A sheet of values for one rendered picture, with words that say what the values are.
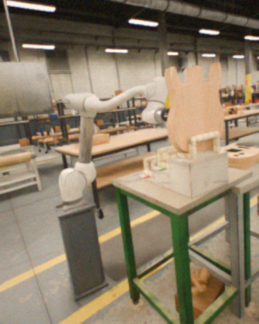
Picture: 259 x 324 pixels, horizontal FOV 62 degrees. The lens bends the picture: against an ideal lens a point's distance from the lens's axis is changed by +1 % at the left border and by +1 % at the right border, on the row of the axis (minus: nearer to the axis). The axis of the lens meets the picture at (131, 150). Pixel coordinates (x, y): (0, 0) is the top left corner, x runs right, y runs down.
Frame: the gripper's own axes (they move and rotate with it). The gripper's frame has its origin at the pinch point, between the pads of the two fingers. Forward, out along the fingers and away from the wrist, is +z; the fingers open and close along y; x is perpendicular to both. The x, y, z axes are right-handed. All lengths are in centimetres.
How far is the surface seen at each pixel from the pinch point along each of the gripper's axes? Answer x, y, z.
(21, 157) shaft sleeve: -5, 78, -4
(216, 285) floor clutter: -118, -20, -7
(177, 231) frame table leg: -50, 25, 10
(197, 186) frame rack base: -32.9, 10.0, 9.4
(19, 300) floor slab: -131, 98, -99
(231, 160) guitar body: -34, -38, -6
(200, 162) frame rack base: -21.8, 6.9, 9.3
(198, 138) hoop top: -10.9, 6.1, 8.2
